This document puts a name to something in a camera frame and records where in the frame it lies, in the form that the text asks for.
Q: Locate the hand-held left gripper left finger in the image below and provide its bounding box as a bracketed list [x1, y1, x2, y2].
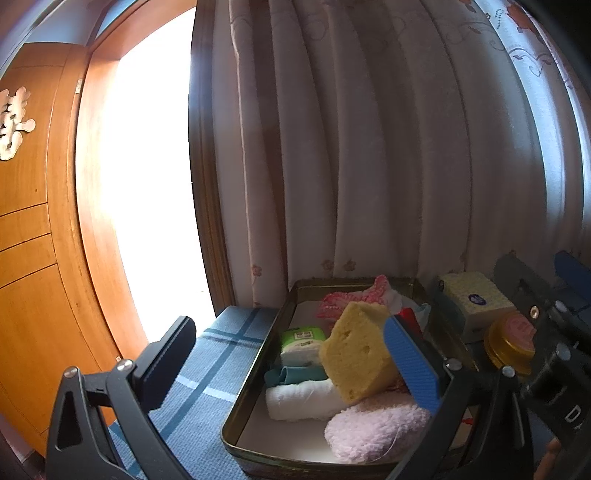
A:
[46, 315, 197, 480]

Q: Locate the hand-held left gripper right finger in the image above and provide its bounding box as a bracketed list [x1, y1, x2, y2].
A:
[383, 315, 536, 480]

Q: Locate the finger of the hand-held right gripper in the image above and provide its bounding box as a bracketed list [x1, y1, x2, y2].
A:
[493, 251, 557, 335]
[554, 250, 591, 308]

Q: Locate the yellow sponge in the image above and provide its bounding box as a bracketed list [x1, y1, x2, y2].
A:
[320, 302, 407, 407]

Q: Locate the pink fluffy cloth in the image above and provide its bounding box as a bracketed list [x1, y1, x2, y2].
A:
[324, 394, 432, 464]

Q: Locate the pink knitted cloth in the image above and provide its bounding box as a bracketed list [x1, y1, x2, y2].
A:
[316, 275, 402, 319]

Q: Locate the green wet wipes pack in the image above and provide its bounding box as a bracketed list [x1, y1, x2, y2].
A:
[280, 327, 329, 367]

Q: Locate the gold metal tin box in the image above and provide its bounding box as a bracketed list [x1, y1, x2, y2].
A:
[221, 277, 481, 478]

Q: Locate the teal cloth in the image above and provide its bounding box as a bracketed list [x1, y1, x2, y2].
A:
[264, 364, 331, 386]

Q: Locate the person's right hand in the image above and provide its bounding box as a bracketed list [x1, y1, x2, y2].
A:
[536, 438, 561, 480]

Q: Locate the yellow floral tissue pack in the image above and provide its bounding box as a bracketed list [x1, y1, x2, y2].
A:
[438, 272, 517, 342]

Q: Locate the blue plaid tablecloth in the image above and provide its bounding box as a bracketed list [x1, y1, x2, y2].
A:
[108, 305, 591, 480]

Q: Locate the round gold tin pink lid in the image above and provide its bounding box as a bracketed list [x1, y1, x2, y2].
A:
[484, 312, 539, 374]

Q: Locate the white rolled towel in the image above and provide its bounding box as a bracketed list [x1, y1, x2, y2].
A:
[265, 379, 352, 421]

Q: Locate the wooden door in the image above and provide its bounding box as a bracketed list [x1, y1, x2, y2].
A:
[0, 44, 116, 462]

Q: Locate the white floral curtain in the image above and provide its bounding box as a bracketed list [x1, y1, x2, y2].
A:
[210, 0, 591, 301]

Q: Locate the white door decal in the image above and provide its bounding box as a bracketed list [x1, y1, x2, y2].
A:
[0, 88, 37, 161]

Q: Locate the wooden door frame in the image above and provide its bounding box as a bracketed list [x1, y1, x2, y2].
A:
[46, 9, 204, 365]

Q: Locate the dark brown frame post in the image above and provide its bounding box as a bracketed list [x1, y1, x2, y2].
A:
[188, 0, 236, 315]

